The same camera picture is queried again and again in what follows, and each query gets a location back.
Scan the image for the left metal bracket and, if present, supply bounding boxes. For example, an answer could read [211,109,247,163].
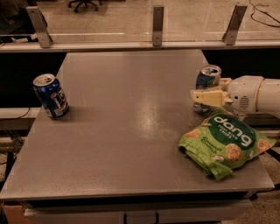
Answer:
[26,6,53,48]

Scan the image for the metal bracket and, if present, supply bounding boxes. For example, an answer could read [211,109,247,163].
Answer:
[152,6,165,46]
[26,6,53,48]
[222,4,248,46]

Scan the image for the blue pepsi can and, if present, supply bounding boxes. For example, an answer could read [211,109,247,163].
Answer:
[32,73,69,118]

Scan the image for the middle metal bracket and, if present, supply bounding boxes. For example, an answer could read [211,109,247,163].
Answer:
[152,6,165,46]

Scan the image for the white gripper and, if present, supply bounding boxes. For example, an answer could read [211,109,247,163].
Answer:
[190,75,264,120]

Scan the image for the brown cardboard box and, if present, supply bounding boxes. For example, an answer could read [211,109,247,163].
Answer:
[3,205,29,224]

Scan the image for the green rice chip bag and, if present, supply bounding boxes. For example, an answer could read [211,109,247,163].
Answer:
[178,108,277,181]

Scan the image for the right metal bracket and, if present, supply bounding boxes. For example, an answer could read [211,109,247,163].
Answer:
[222,4,248,46]

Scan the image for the black office chair base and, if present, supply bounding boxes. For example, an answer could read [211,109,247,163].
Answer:
[67,0,103,13]

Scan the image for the redbull can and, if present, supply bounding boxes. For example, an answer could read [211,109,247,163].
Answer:
[193,64,221,115]

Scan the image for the black cable at left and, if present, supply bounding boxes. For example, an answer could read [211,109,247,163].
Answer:
[0,107,32,121]

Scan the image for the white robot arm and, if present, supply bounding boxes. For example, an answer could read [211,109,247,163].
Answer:
[191,75,280,118]

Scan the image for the black floor cable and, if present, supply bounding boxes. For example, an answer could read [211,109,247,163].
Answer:
[248,0,280,29]

